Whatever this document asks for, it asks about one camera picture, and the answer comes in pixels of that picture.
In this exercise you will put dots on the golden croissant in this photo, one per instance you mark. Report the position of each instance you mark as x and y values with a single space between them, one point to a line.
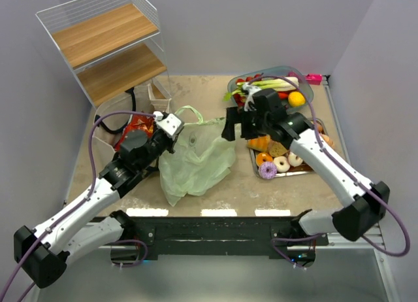
259 144

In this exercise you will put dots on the white wire wooden shelf rack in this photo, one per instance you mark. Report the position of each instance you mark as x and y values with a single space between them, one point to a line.
110 46

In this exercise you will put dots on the brown chip bag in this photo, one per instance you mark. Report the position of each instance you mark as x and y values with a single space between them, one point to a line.
136 122

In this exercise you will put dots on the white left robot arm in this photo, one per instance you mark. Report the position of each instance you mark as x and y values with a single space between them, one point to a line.
45 251

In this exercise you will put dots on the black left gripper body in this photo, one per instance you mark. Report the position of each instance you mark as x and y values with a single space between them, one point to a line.
164 140

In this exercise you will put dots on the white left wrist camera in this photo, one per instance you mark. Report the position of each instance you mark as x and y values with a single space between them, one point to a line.
169 123

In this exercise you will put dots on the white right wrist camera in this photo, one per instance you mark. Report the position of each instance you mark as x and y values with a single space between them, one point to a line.
251 90

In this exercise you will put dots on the yellow lemon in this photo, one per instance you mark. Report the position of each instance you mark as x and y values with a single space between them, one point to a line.
296 99

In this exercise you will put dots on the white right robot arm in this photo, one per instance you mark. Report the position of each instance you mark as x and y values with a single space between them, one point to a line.
357 194

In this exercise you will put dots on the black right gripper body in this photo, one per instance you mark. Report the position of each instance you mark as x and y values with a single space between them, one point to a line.
247 125

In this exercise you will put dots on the orange glazed donut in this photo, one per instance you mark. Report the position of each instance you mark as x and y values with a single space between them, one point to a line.
263 157

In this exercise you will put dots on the white frosted donut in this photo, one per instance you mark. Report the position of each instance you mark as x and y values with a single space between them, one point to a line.
282 164

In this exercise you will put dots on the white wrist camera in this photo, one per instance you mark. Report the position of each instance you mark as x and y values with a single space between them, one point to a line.
169 123
251 90

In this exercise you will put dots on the clear teal produce container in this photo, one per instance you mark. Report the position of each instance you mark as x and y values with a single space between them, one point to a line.
273 73

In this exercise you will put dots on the green white leek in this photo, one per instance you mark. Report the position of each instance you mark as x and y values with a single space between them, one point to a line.
288 84

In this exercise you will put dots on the purple frosted donut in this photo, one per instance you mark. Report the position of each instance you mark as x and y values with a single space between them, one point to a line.
267 170

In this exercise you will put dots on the metal pastry tray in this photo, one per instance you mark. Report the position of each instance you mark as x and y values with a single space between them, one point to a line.
300 170

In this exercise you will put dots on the green avocado print bag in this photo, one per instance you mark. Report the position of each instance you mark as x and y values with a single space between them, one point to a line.
202 158

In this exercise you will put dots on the beige canvas tote bag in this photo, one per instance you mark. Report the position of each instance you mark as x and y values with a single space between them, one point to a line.
146 98

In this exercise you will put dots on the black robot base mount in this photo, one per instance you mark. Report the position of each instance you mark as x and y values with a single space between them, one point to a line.
219 236

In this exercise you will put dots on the pink plastic clip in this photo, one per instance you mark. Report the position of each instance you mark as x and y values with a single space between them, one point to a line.
314 79

